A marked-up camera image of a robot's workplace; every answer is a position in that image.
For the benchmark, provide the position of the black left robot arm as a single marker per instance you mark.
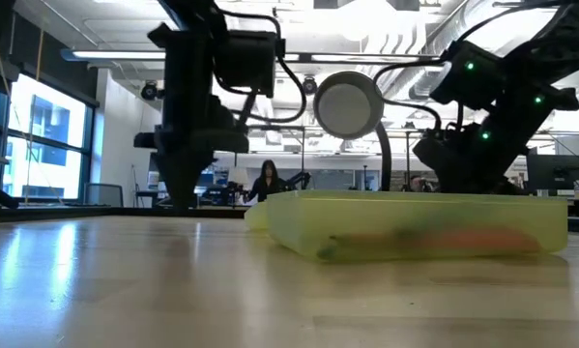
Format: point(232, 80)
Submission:
point(187, 58)

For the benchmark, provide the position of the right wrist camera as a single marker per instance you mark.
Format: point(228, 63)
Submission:
point(468, 82)

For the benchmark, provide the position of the yellow translucent supply box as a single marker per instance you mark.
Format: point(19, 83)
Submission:
point(366, 217)

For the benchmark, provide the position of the person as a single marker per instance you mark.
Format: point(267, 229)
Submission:
point(268, 186)
point(417, 183)

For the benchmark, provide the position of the black desk lamp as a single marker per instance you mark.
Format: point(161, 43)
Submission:
point(348, 104)

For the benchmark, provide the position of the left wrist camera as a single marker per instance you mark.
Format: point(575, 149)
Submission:
point(245, 63)

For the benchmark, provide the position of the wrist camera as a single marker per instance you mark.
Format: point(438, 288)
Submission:
point(468, 82)
point(245, 63)

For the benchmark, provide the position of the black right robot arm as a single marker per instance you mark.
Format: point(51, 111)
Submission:
point(559, 48)

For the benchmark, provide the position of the overhead light bar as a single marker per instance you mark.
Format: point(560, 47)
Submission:
point(120, 54)

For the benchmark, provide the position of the dark computer monitor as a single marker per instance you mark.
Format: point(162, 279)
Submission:
point(555, 171)

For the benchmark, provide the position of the black ceiling camera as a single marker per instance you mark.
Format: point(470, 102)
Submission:
point(149, 91)
point(309, 85)

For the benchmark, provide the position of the grey chair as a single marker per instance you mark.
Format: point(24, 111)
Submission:
point(103, 195)

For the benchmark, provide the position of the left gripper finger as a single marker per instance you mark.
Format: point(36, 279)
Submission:
point(182, 174)

